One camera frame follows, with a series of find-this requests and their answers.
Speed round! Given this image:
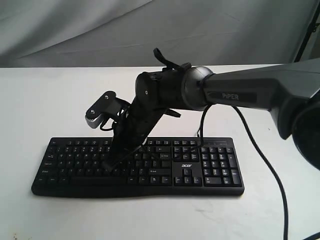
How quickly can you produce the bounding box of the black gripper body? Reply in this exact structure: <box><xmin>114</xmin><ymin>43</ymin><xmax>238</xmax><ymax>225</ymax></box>
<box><xmin>109</xmin><ymin>97</ymin><xmax>167</xmax><ymax>155</ymax></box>

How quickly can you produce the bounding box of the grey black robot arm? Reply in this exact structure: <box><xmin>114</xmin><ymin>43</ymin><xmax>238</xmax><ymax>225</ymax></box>
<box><xmin>102</xmin><ymin>58</ymin><xmax>320</xmax><ymax>170</ymax></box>

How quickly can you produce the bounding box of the black acer keyboard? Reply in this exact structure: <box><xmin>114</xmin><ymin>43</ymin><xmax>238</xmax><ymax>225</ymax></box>
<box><xmin>31</xmin><ymin>137</ymin><xmax>245</xmax><ymax>198</ymax></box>

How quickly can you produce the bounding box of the grey backdrop cloth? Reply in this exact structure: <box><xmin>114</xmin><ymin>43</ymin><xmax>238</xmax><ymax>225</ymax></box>
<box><xmin>0</xmin><ymin>0</ymin><xmax>318</xmax><ymax>68</ymax></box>

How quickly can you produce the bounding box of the black stand pole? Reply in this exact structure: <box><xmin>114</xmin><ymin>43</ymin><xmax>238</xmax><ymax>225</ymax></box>
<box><xmin>293</xmin><ymin>0</ymin><xmax>320</xmax><ymax>63</ymax></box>

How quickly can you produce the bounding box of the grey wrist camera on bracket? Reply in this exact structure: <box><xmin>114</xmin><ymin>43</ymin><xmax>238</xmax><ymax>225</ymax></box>
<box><xmin>85</xmin><ymin>91</ymin><xmax>130</xmax><ymax>129</ymax></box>

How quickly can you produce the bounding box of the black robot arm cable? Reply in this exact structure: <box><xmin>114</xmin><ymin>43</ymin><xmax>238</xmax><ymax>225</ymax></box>
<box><xmin>152</xmin><ymin>47</ymin><xmax>287</xmax><ymax>240</ymax></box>

